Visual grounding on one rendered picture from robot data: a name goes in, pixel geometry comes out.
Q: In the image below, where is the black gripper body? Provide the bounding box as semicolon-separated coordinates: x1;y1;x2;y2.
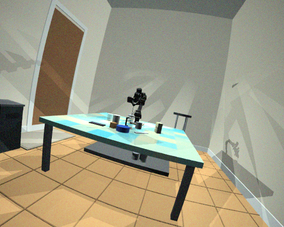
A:
127;96;145;105

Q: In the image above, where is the small orange cube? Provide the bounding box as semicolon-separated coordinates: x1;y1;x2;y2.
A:
109;122;117;129

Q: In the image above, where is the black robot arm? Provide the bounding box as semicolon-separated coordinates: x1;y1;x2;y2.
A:
133;88;147;123

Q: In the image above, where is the blue cylinder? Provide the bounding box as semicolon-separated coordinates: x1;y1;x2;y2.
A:
116;124;130;133

